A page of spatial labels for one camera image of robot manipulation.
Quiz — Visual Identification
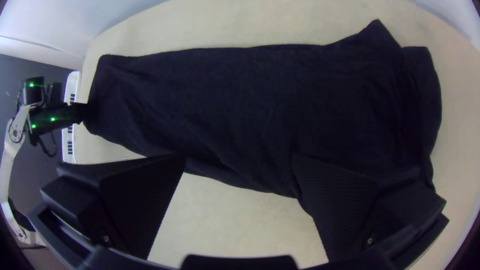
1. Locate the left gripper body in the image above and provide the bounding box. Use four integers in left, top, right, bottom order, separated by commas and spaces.
65, 101, 92, 125

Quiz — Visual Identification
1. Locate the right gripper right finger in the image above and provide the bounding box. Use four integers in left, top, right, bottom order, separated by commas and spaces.
292, 152, 450, 263

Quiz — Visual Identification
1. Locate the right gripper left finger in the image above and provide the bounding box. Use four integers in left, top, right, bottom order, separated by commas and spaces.
39, 153, 187, 262

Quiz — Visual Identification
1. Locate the black t-shirt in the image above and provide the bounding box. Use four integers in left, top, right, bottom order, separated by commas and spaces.
82, 18, 444, 202

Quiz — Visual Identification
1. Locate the white laundry basket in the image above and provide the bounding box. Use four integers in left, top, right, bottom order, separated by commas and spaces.
61, 70, 82, 165

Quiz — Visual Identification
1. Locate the black cable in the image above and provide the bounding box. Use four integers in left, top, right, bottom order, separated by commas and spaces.
35, 133, 59, 158

